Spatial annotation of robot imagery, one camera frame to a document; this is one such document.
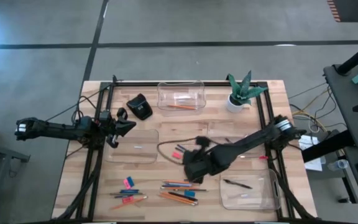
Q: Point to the black desk beam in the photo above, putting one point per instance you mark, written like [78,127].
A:
[328,146]

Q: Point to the snake plant in white pot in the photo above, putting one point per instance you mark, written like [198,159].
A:
[242,90]

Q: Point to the dark blue crayon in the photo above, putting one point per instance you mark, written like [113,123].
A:
[228,140]

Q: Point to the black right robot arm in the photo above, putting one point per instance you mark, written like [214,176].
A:
[253,140]

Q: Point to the black handheld device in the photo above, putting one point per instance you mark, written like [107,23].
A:
[138,109]

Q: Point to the small clear plastic bin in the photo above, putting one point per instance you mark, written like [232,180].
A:
[182,93]

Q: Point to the clear plastic bottle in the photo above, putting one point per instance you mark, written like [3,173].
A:
[337,165]

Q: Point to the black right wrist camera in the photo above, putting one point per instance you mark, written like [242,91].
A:
[203,141]

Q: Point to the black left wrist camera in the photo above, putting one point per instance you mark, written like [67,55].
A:
[122,114]

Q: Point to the grey side desk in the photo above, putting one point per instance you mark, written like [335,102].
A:
[346,109]

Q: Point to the white and blue pen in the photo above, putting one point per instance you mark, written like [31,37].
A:
[179,184]

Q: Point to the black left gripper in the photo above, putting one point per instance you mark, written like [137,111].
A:
[106,124]

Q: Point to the dark blue pens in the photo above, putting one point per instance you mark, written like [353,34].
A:
[179,150]

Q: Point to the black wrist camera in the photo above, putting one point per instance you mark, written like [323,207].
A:
[203,141]
[122,114]

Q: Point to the black pen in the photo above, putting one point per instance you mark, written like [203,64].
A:
[182,196]
[238,184]

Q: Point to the purple crayon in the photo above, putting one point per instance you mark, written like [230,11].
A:
[123,196]

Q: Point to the red striped floor mat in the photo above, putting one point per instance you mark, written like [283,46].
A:
[353,11]

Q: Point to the black metal table frame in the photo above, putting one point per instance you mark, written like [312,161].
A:
[135,84]

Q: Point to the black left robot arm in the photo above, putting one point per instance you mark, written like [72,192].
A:
[57,130]

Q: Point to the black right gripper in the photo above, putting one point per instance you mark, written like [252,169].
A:
[200,161]

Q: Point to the white papers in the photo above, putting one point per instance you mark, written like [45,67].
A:
[312,165]

